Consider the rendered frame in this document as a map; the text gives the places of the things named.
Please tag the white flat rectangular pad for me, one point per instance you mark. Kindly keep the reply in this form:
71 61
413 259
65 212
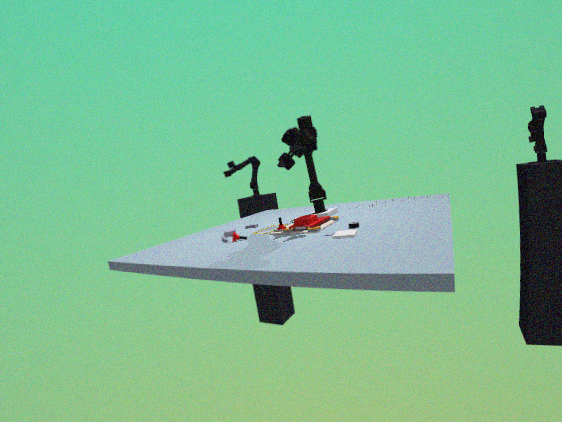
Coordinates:
345 234

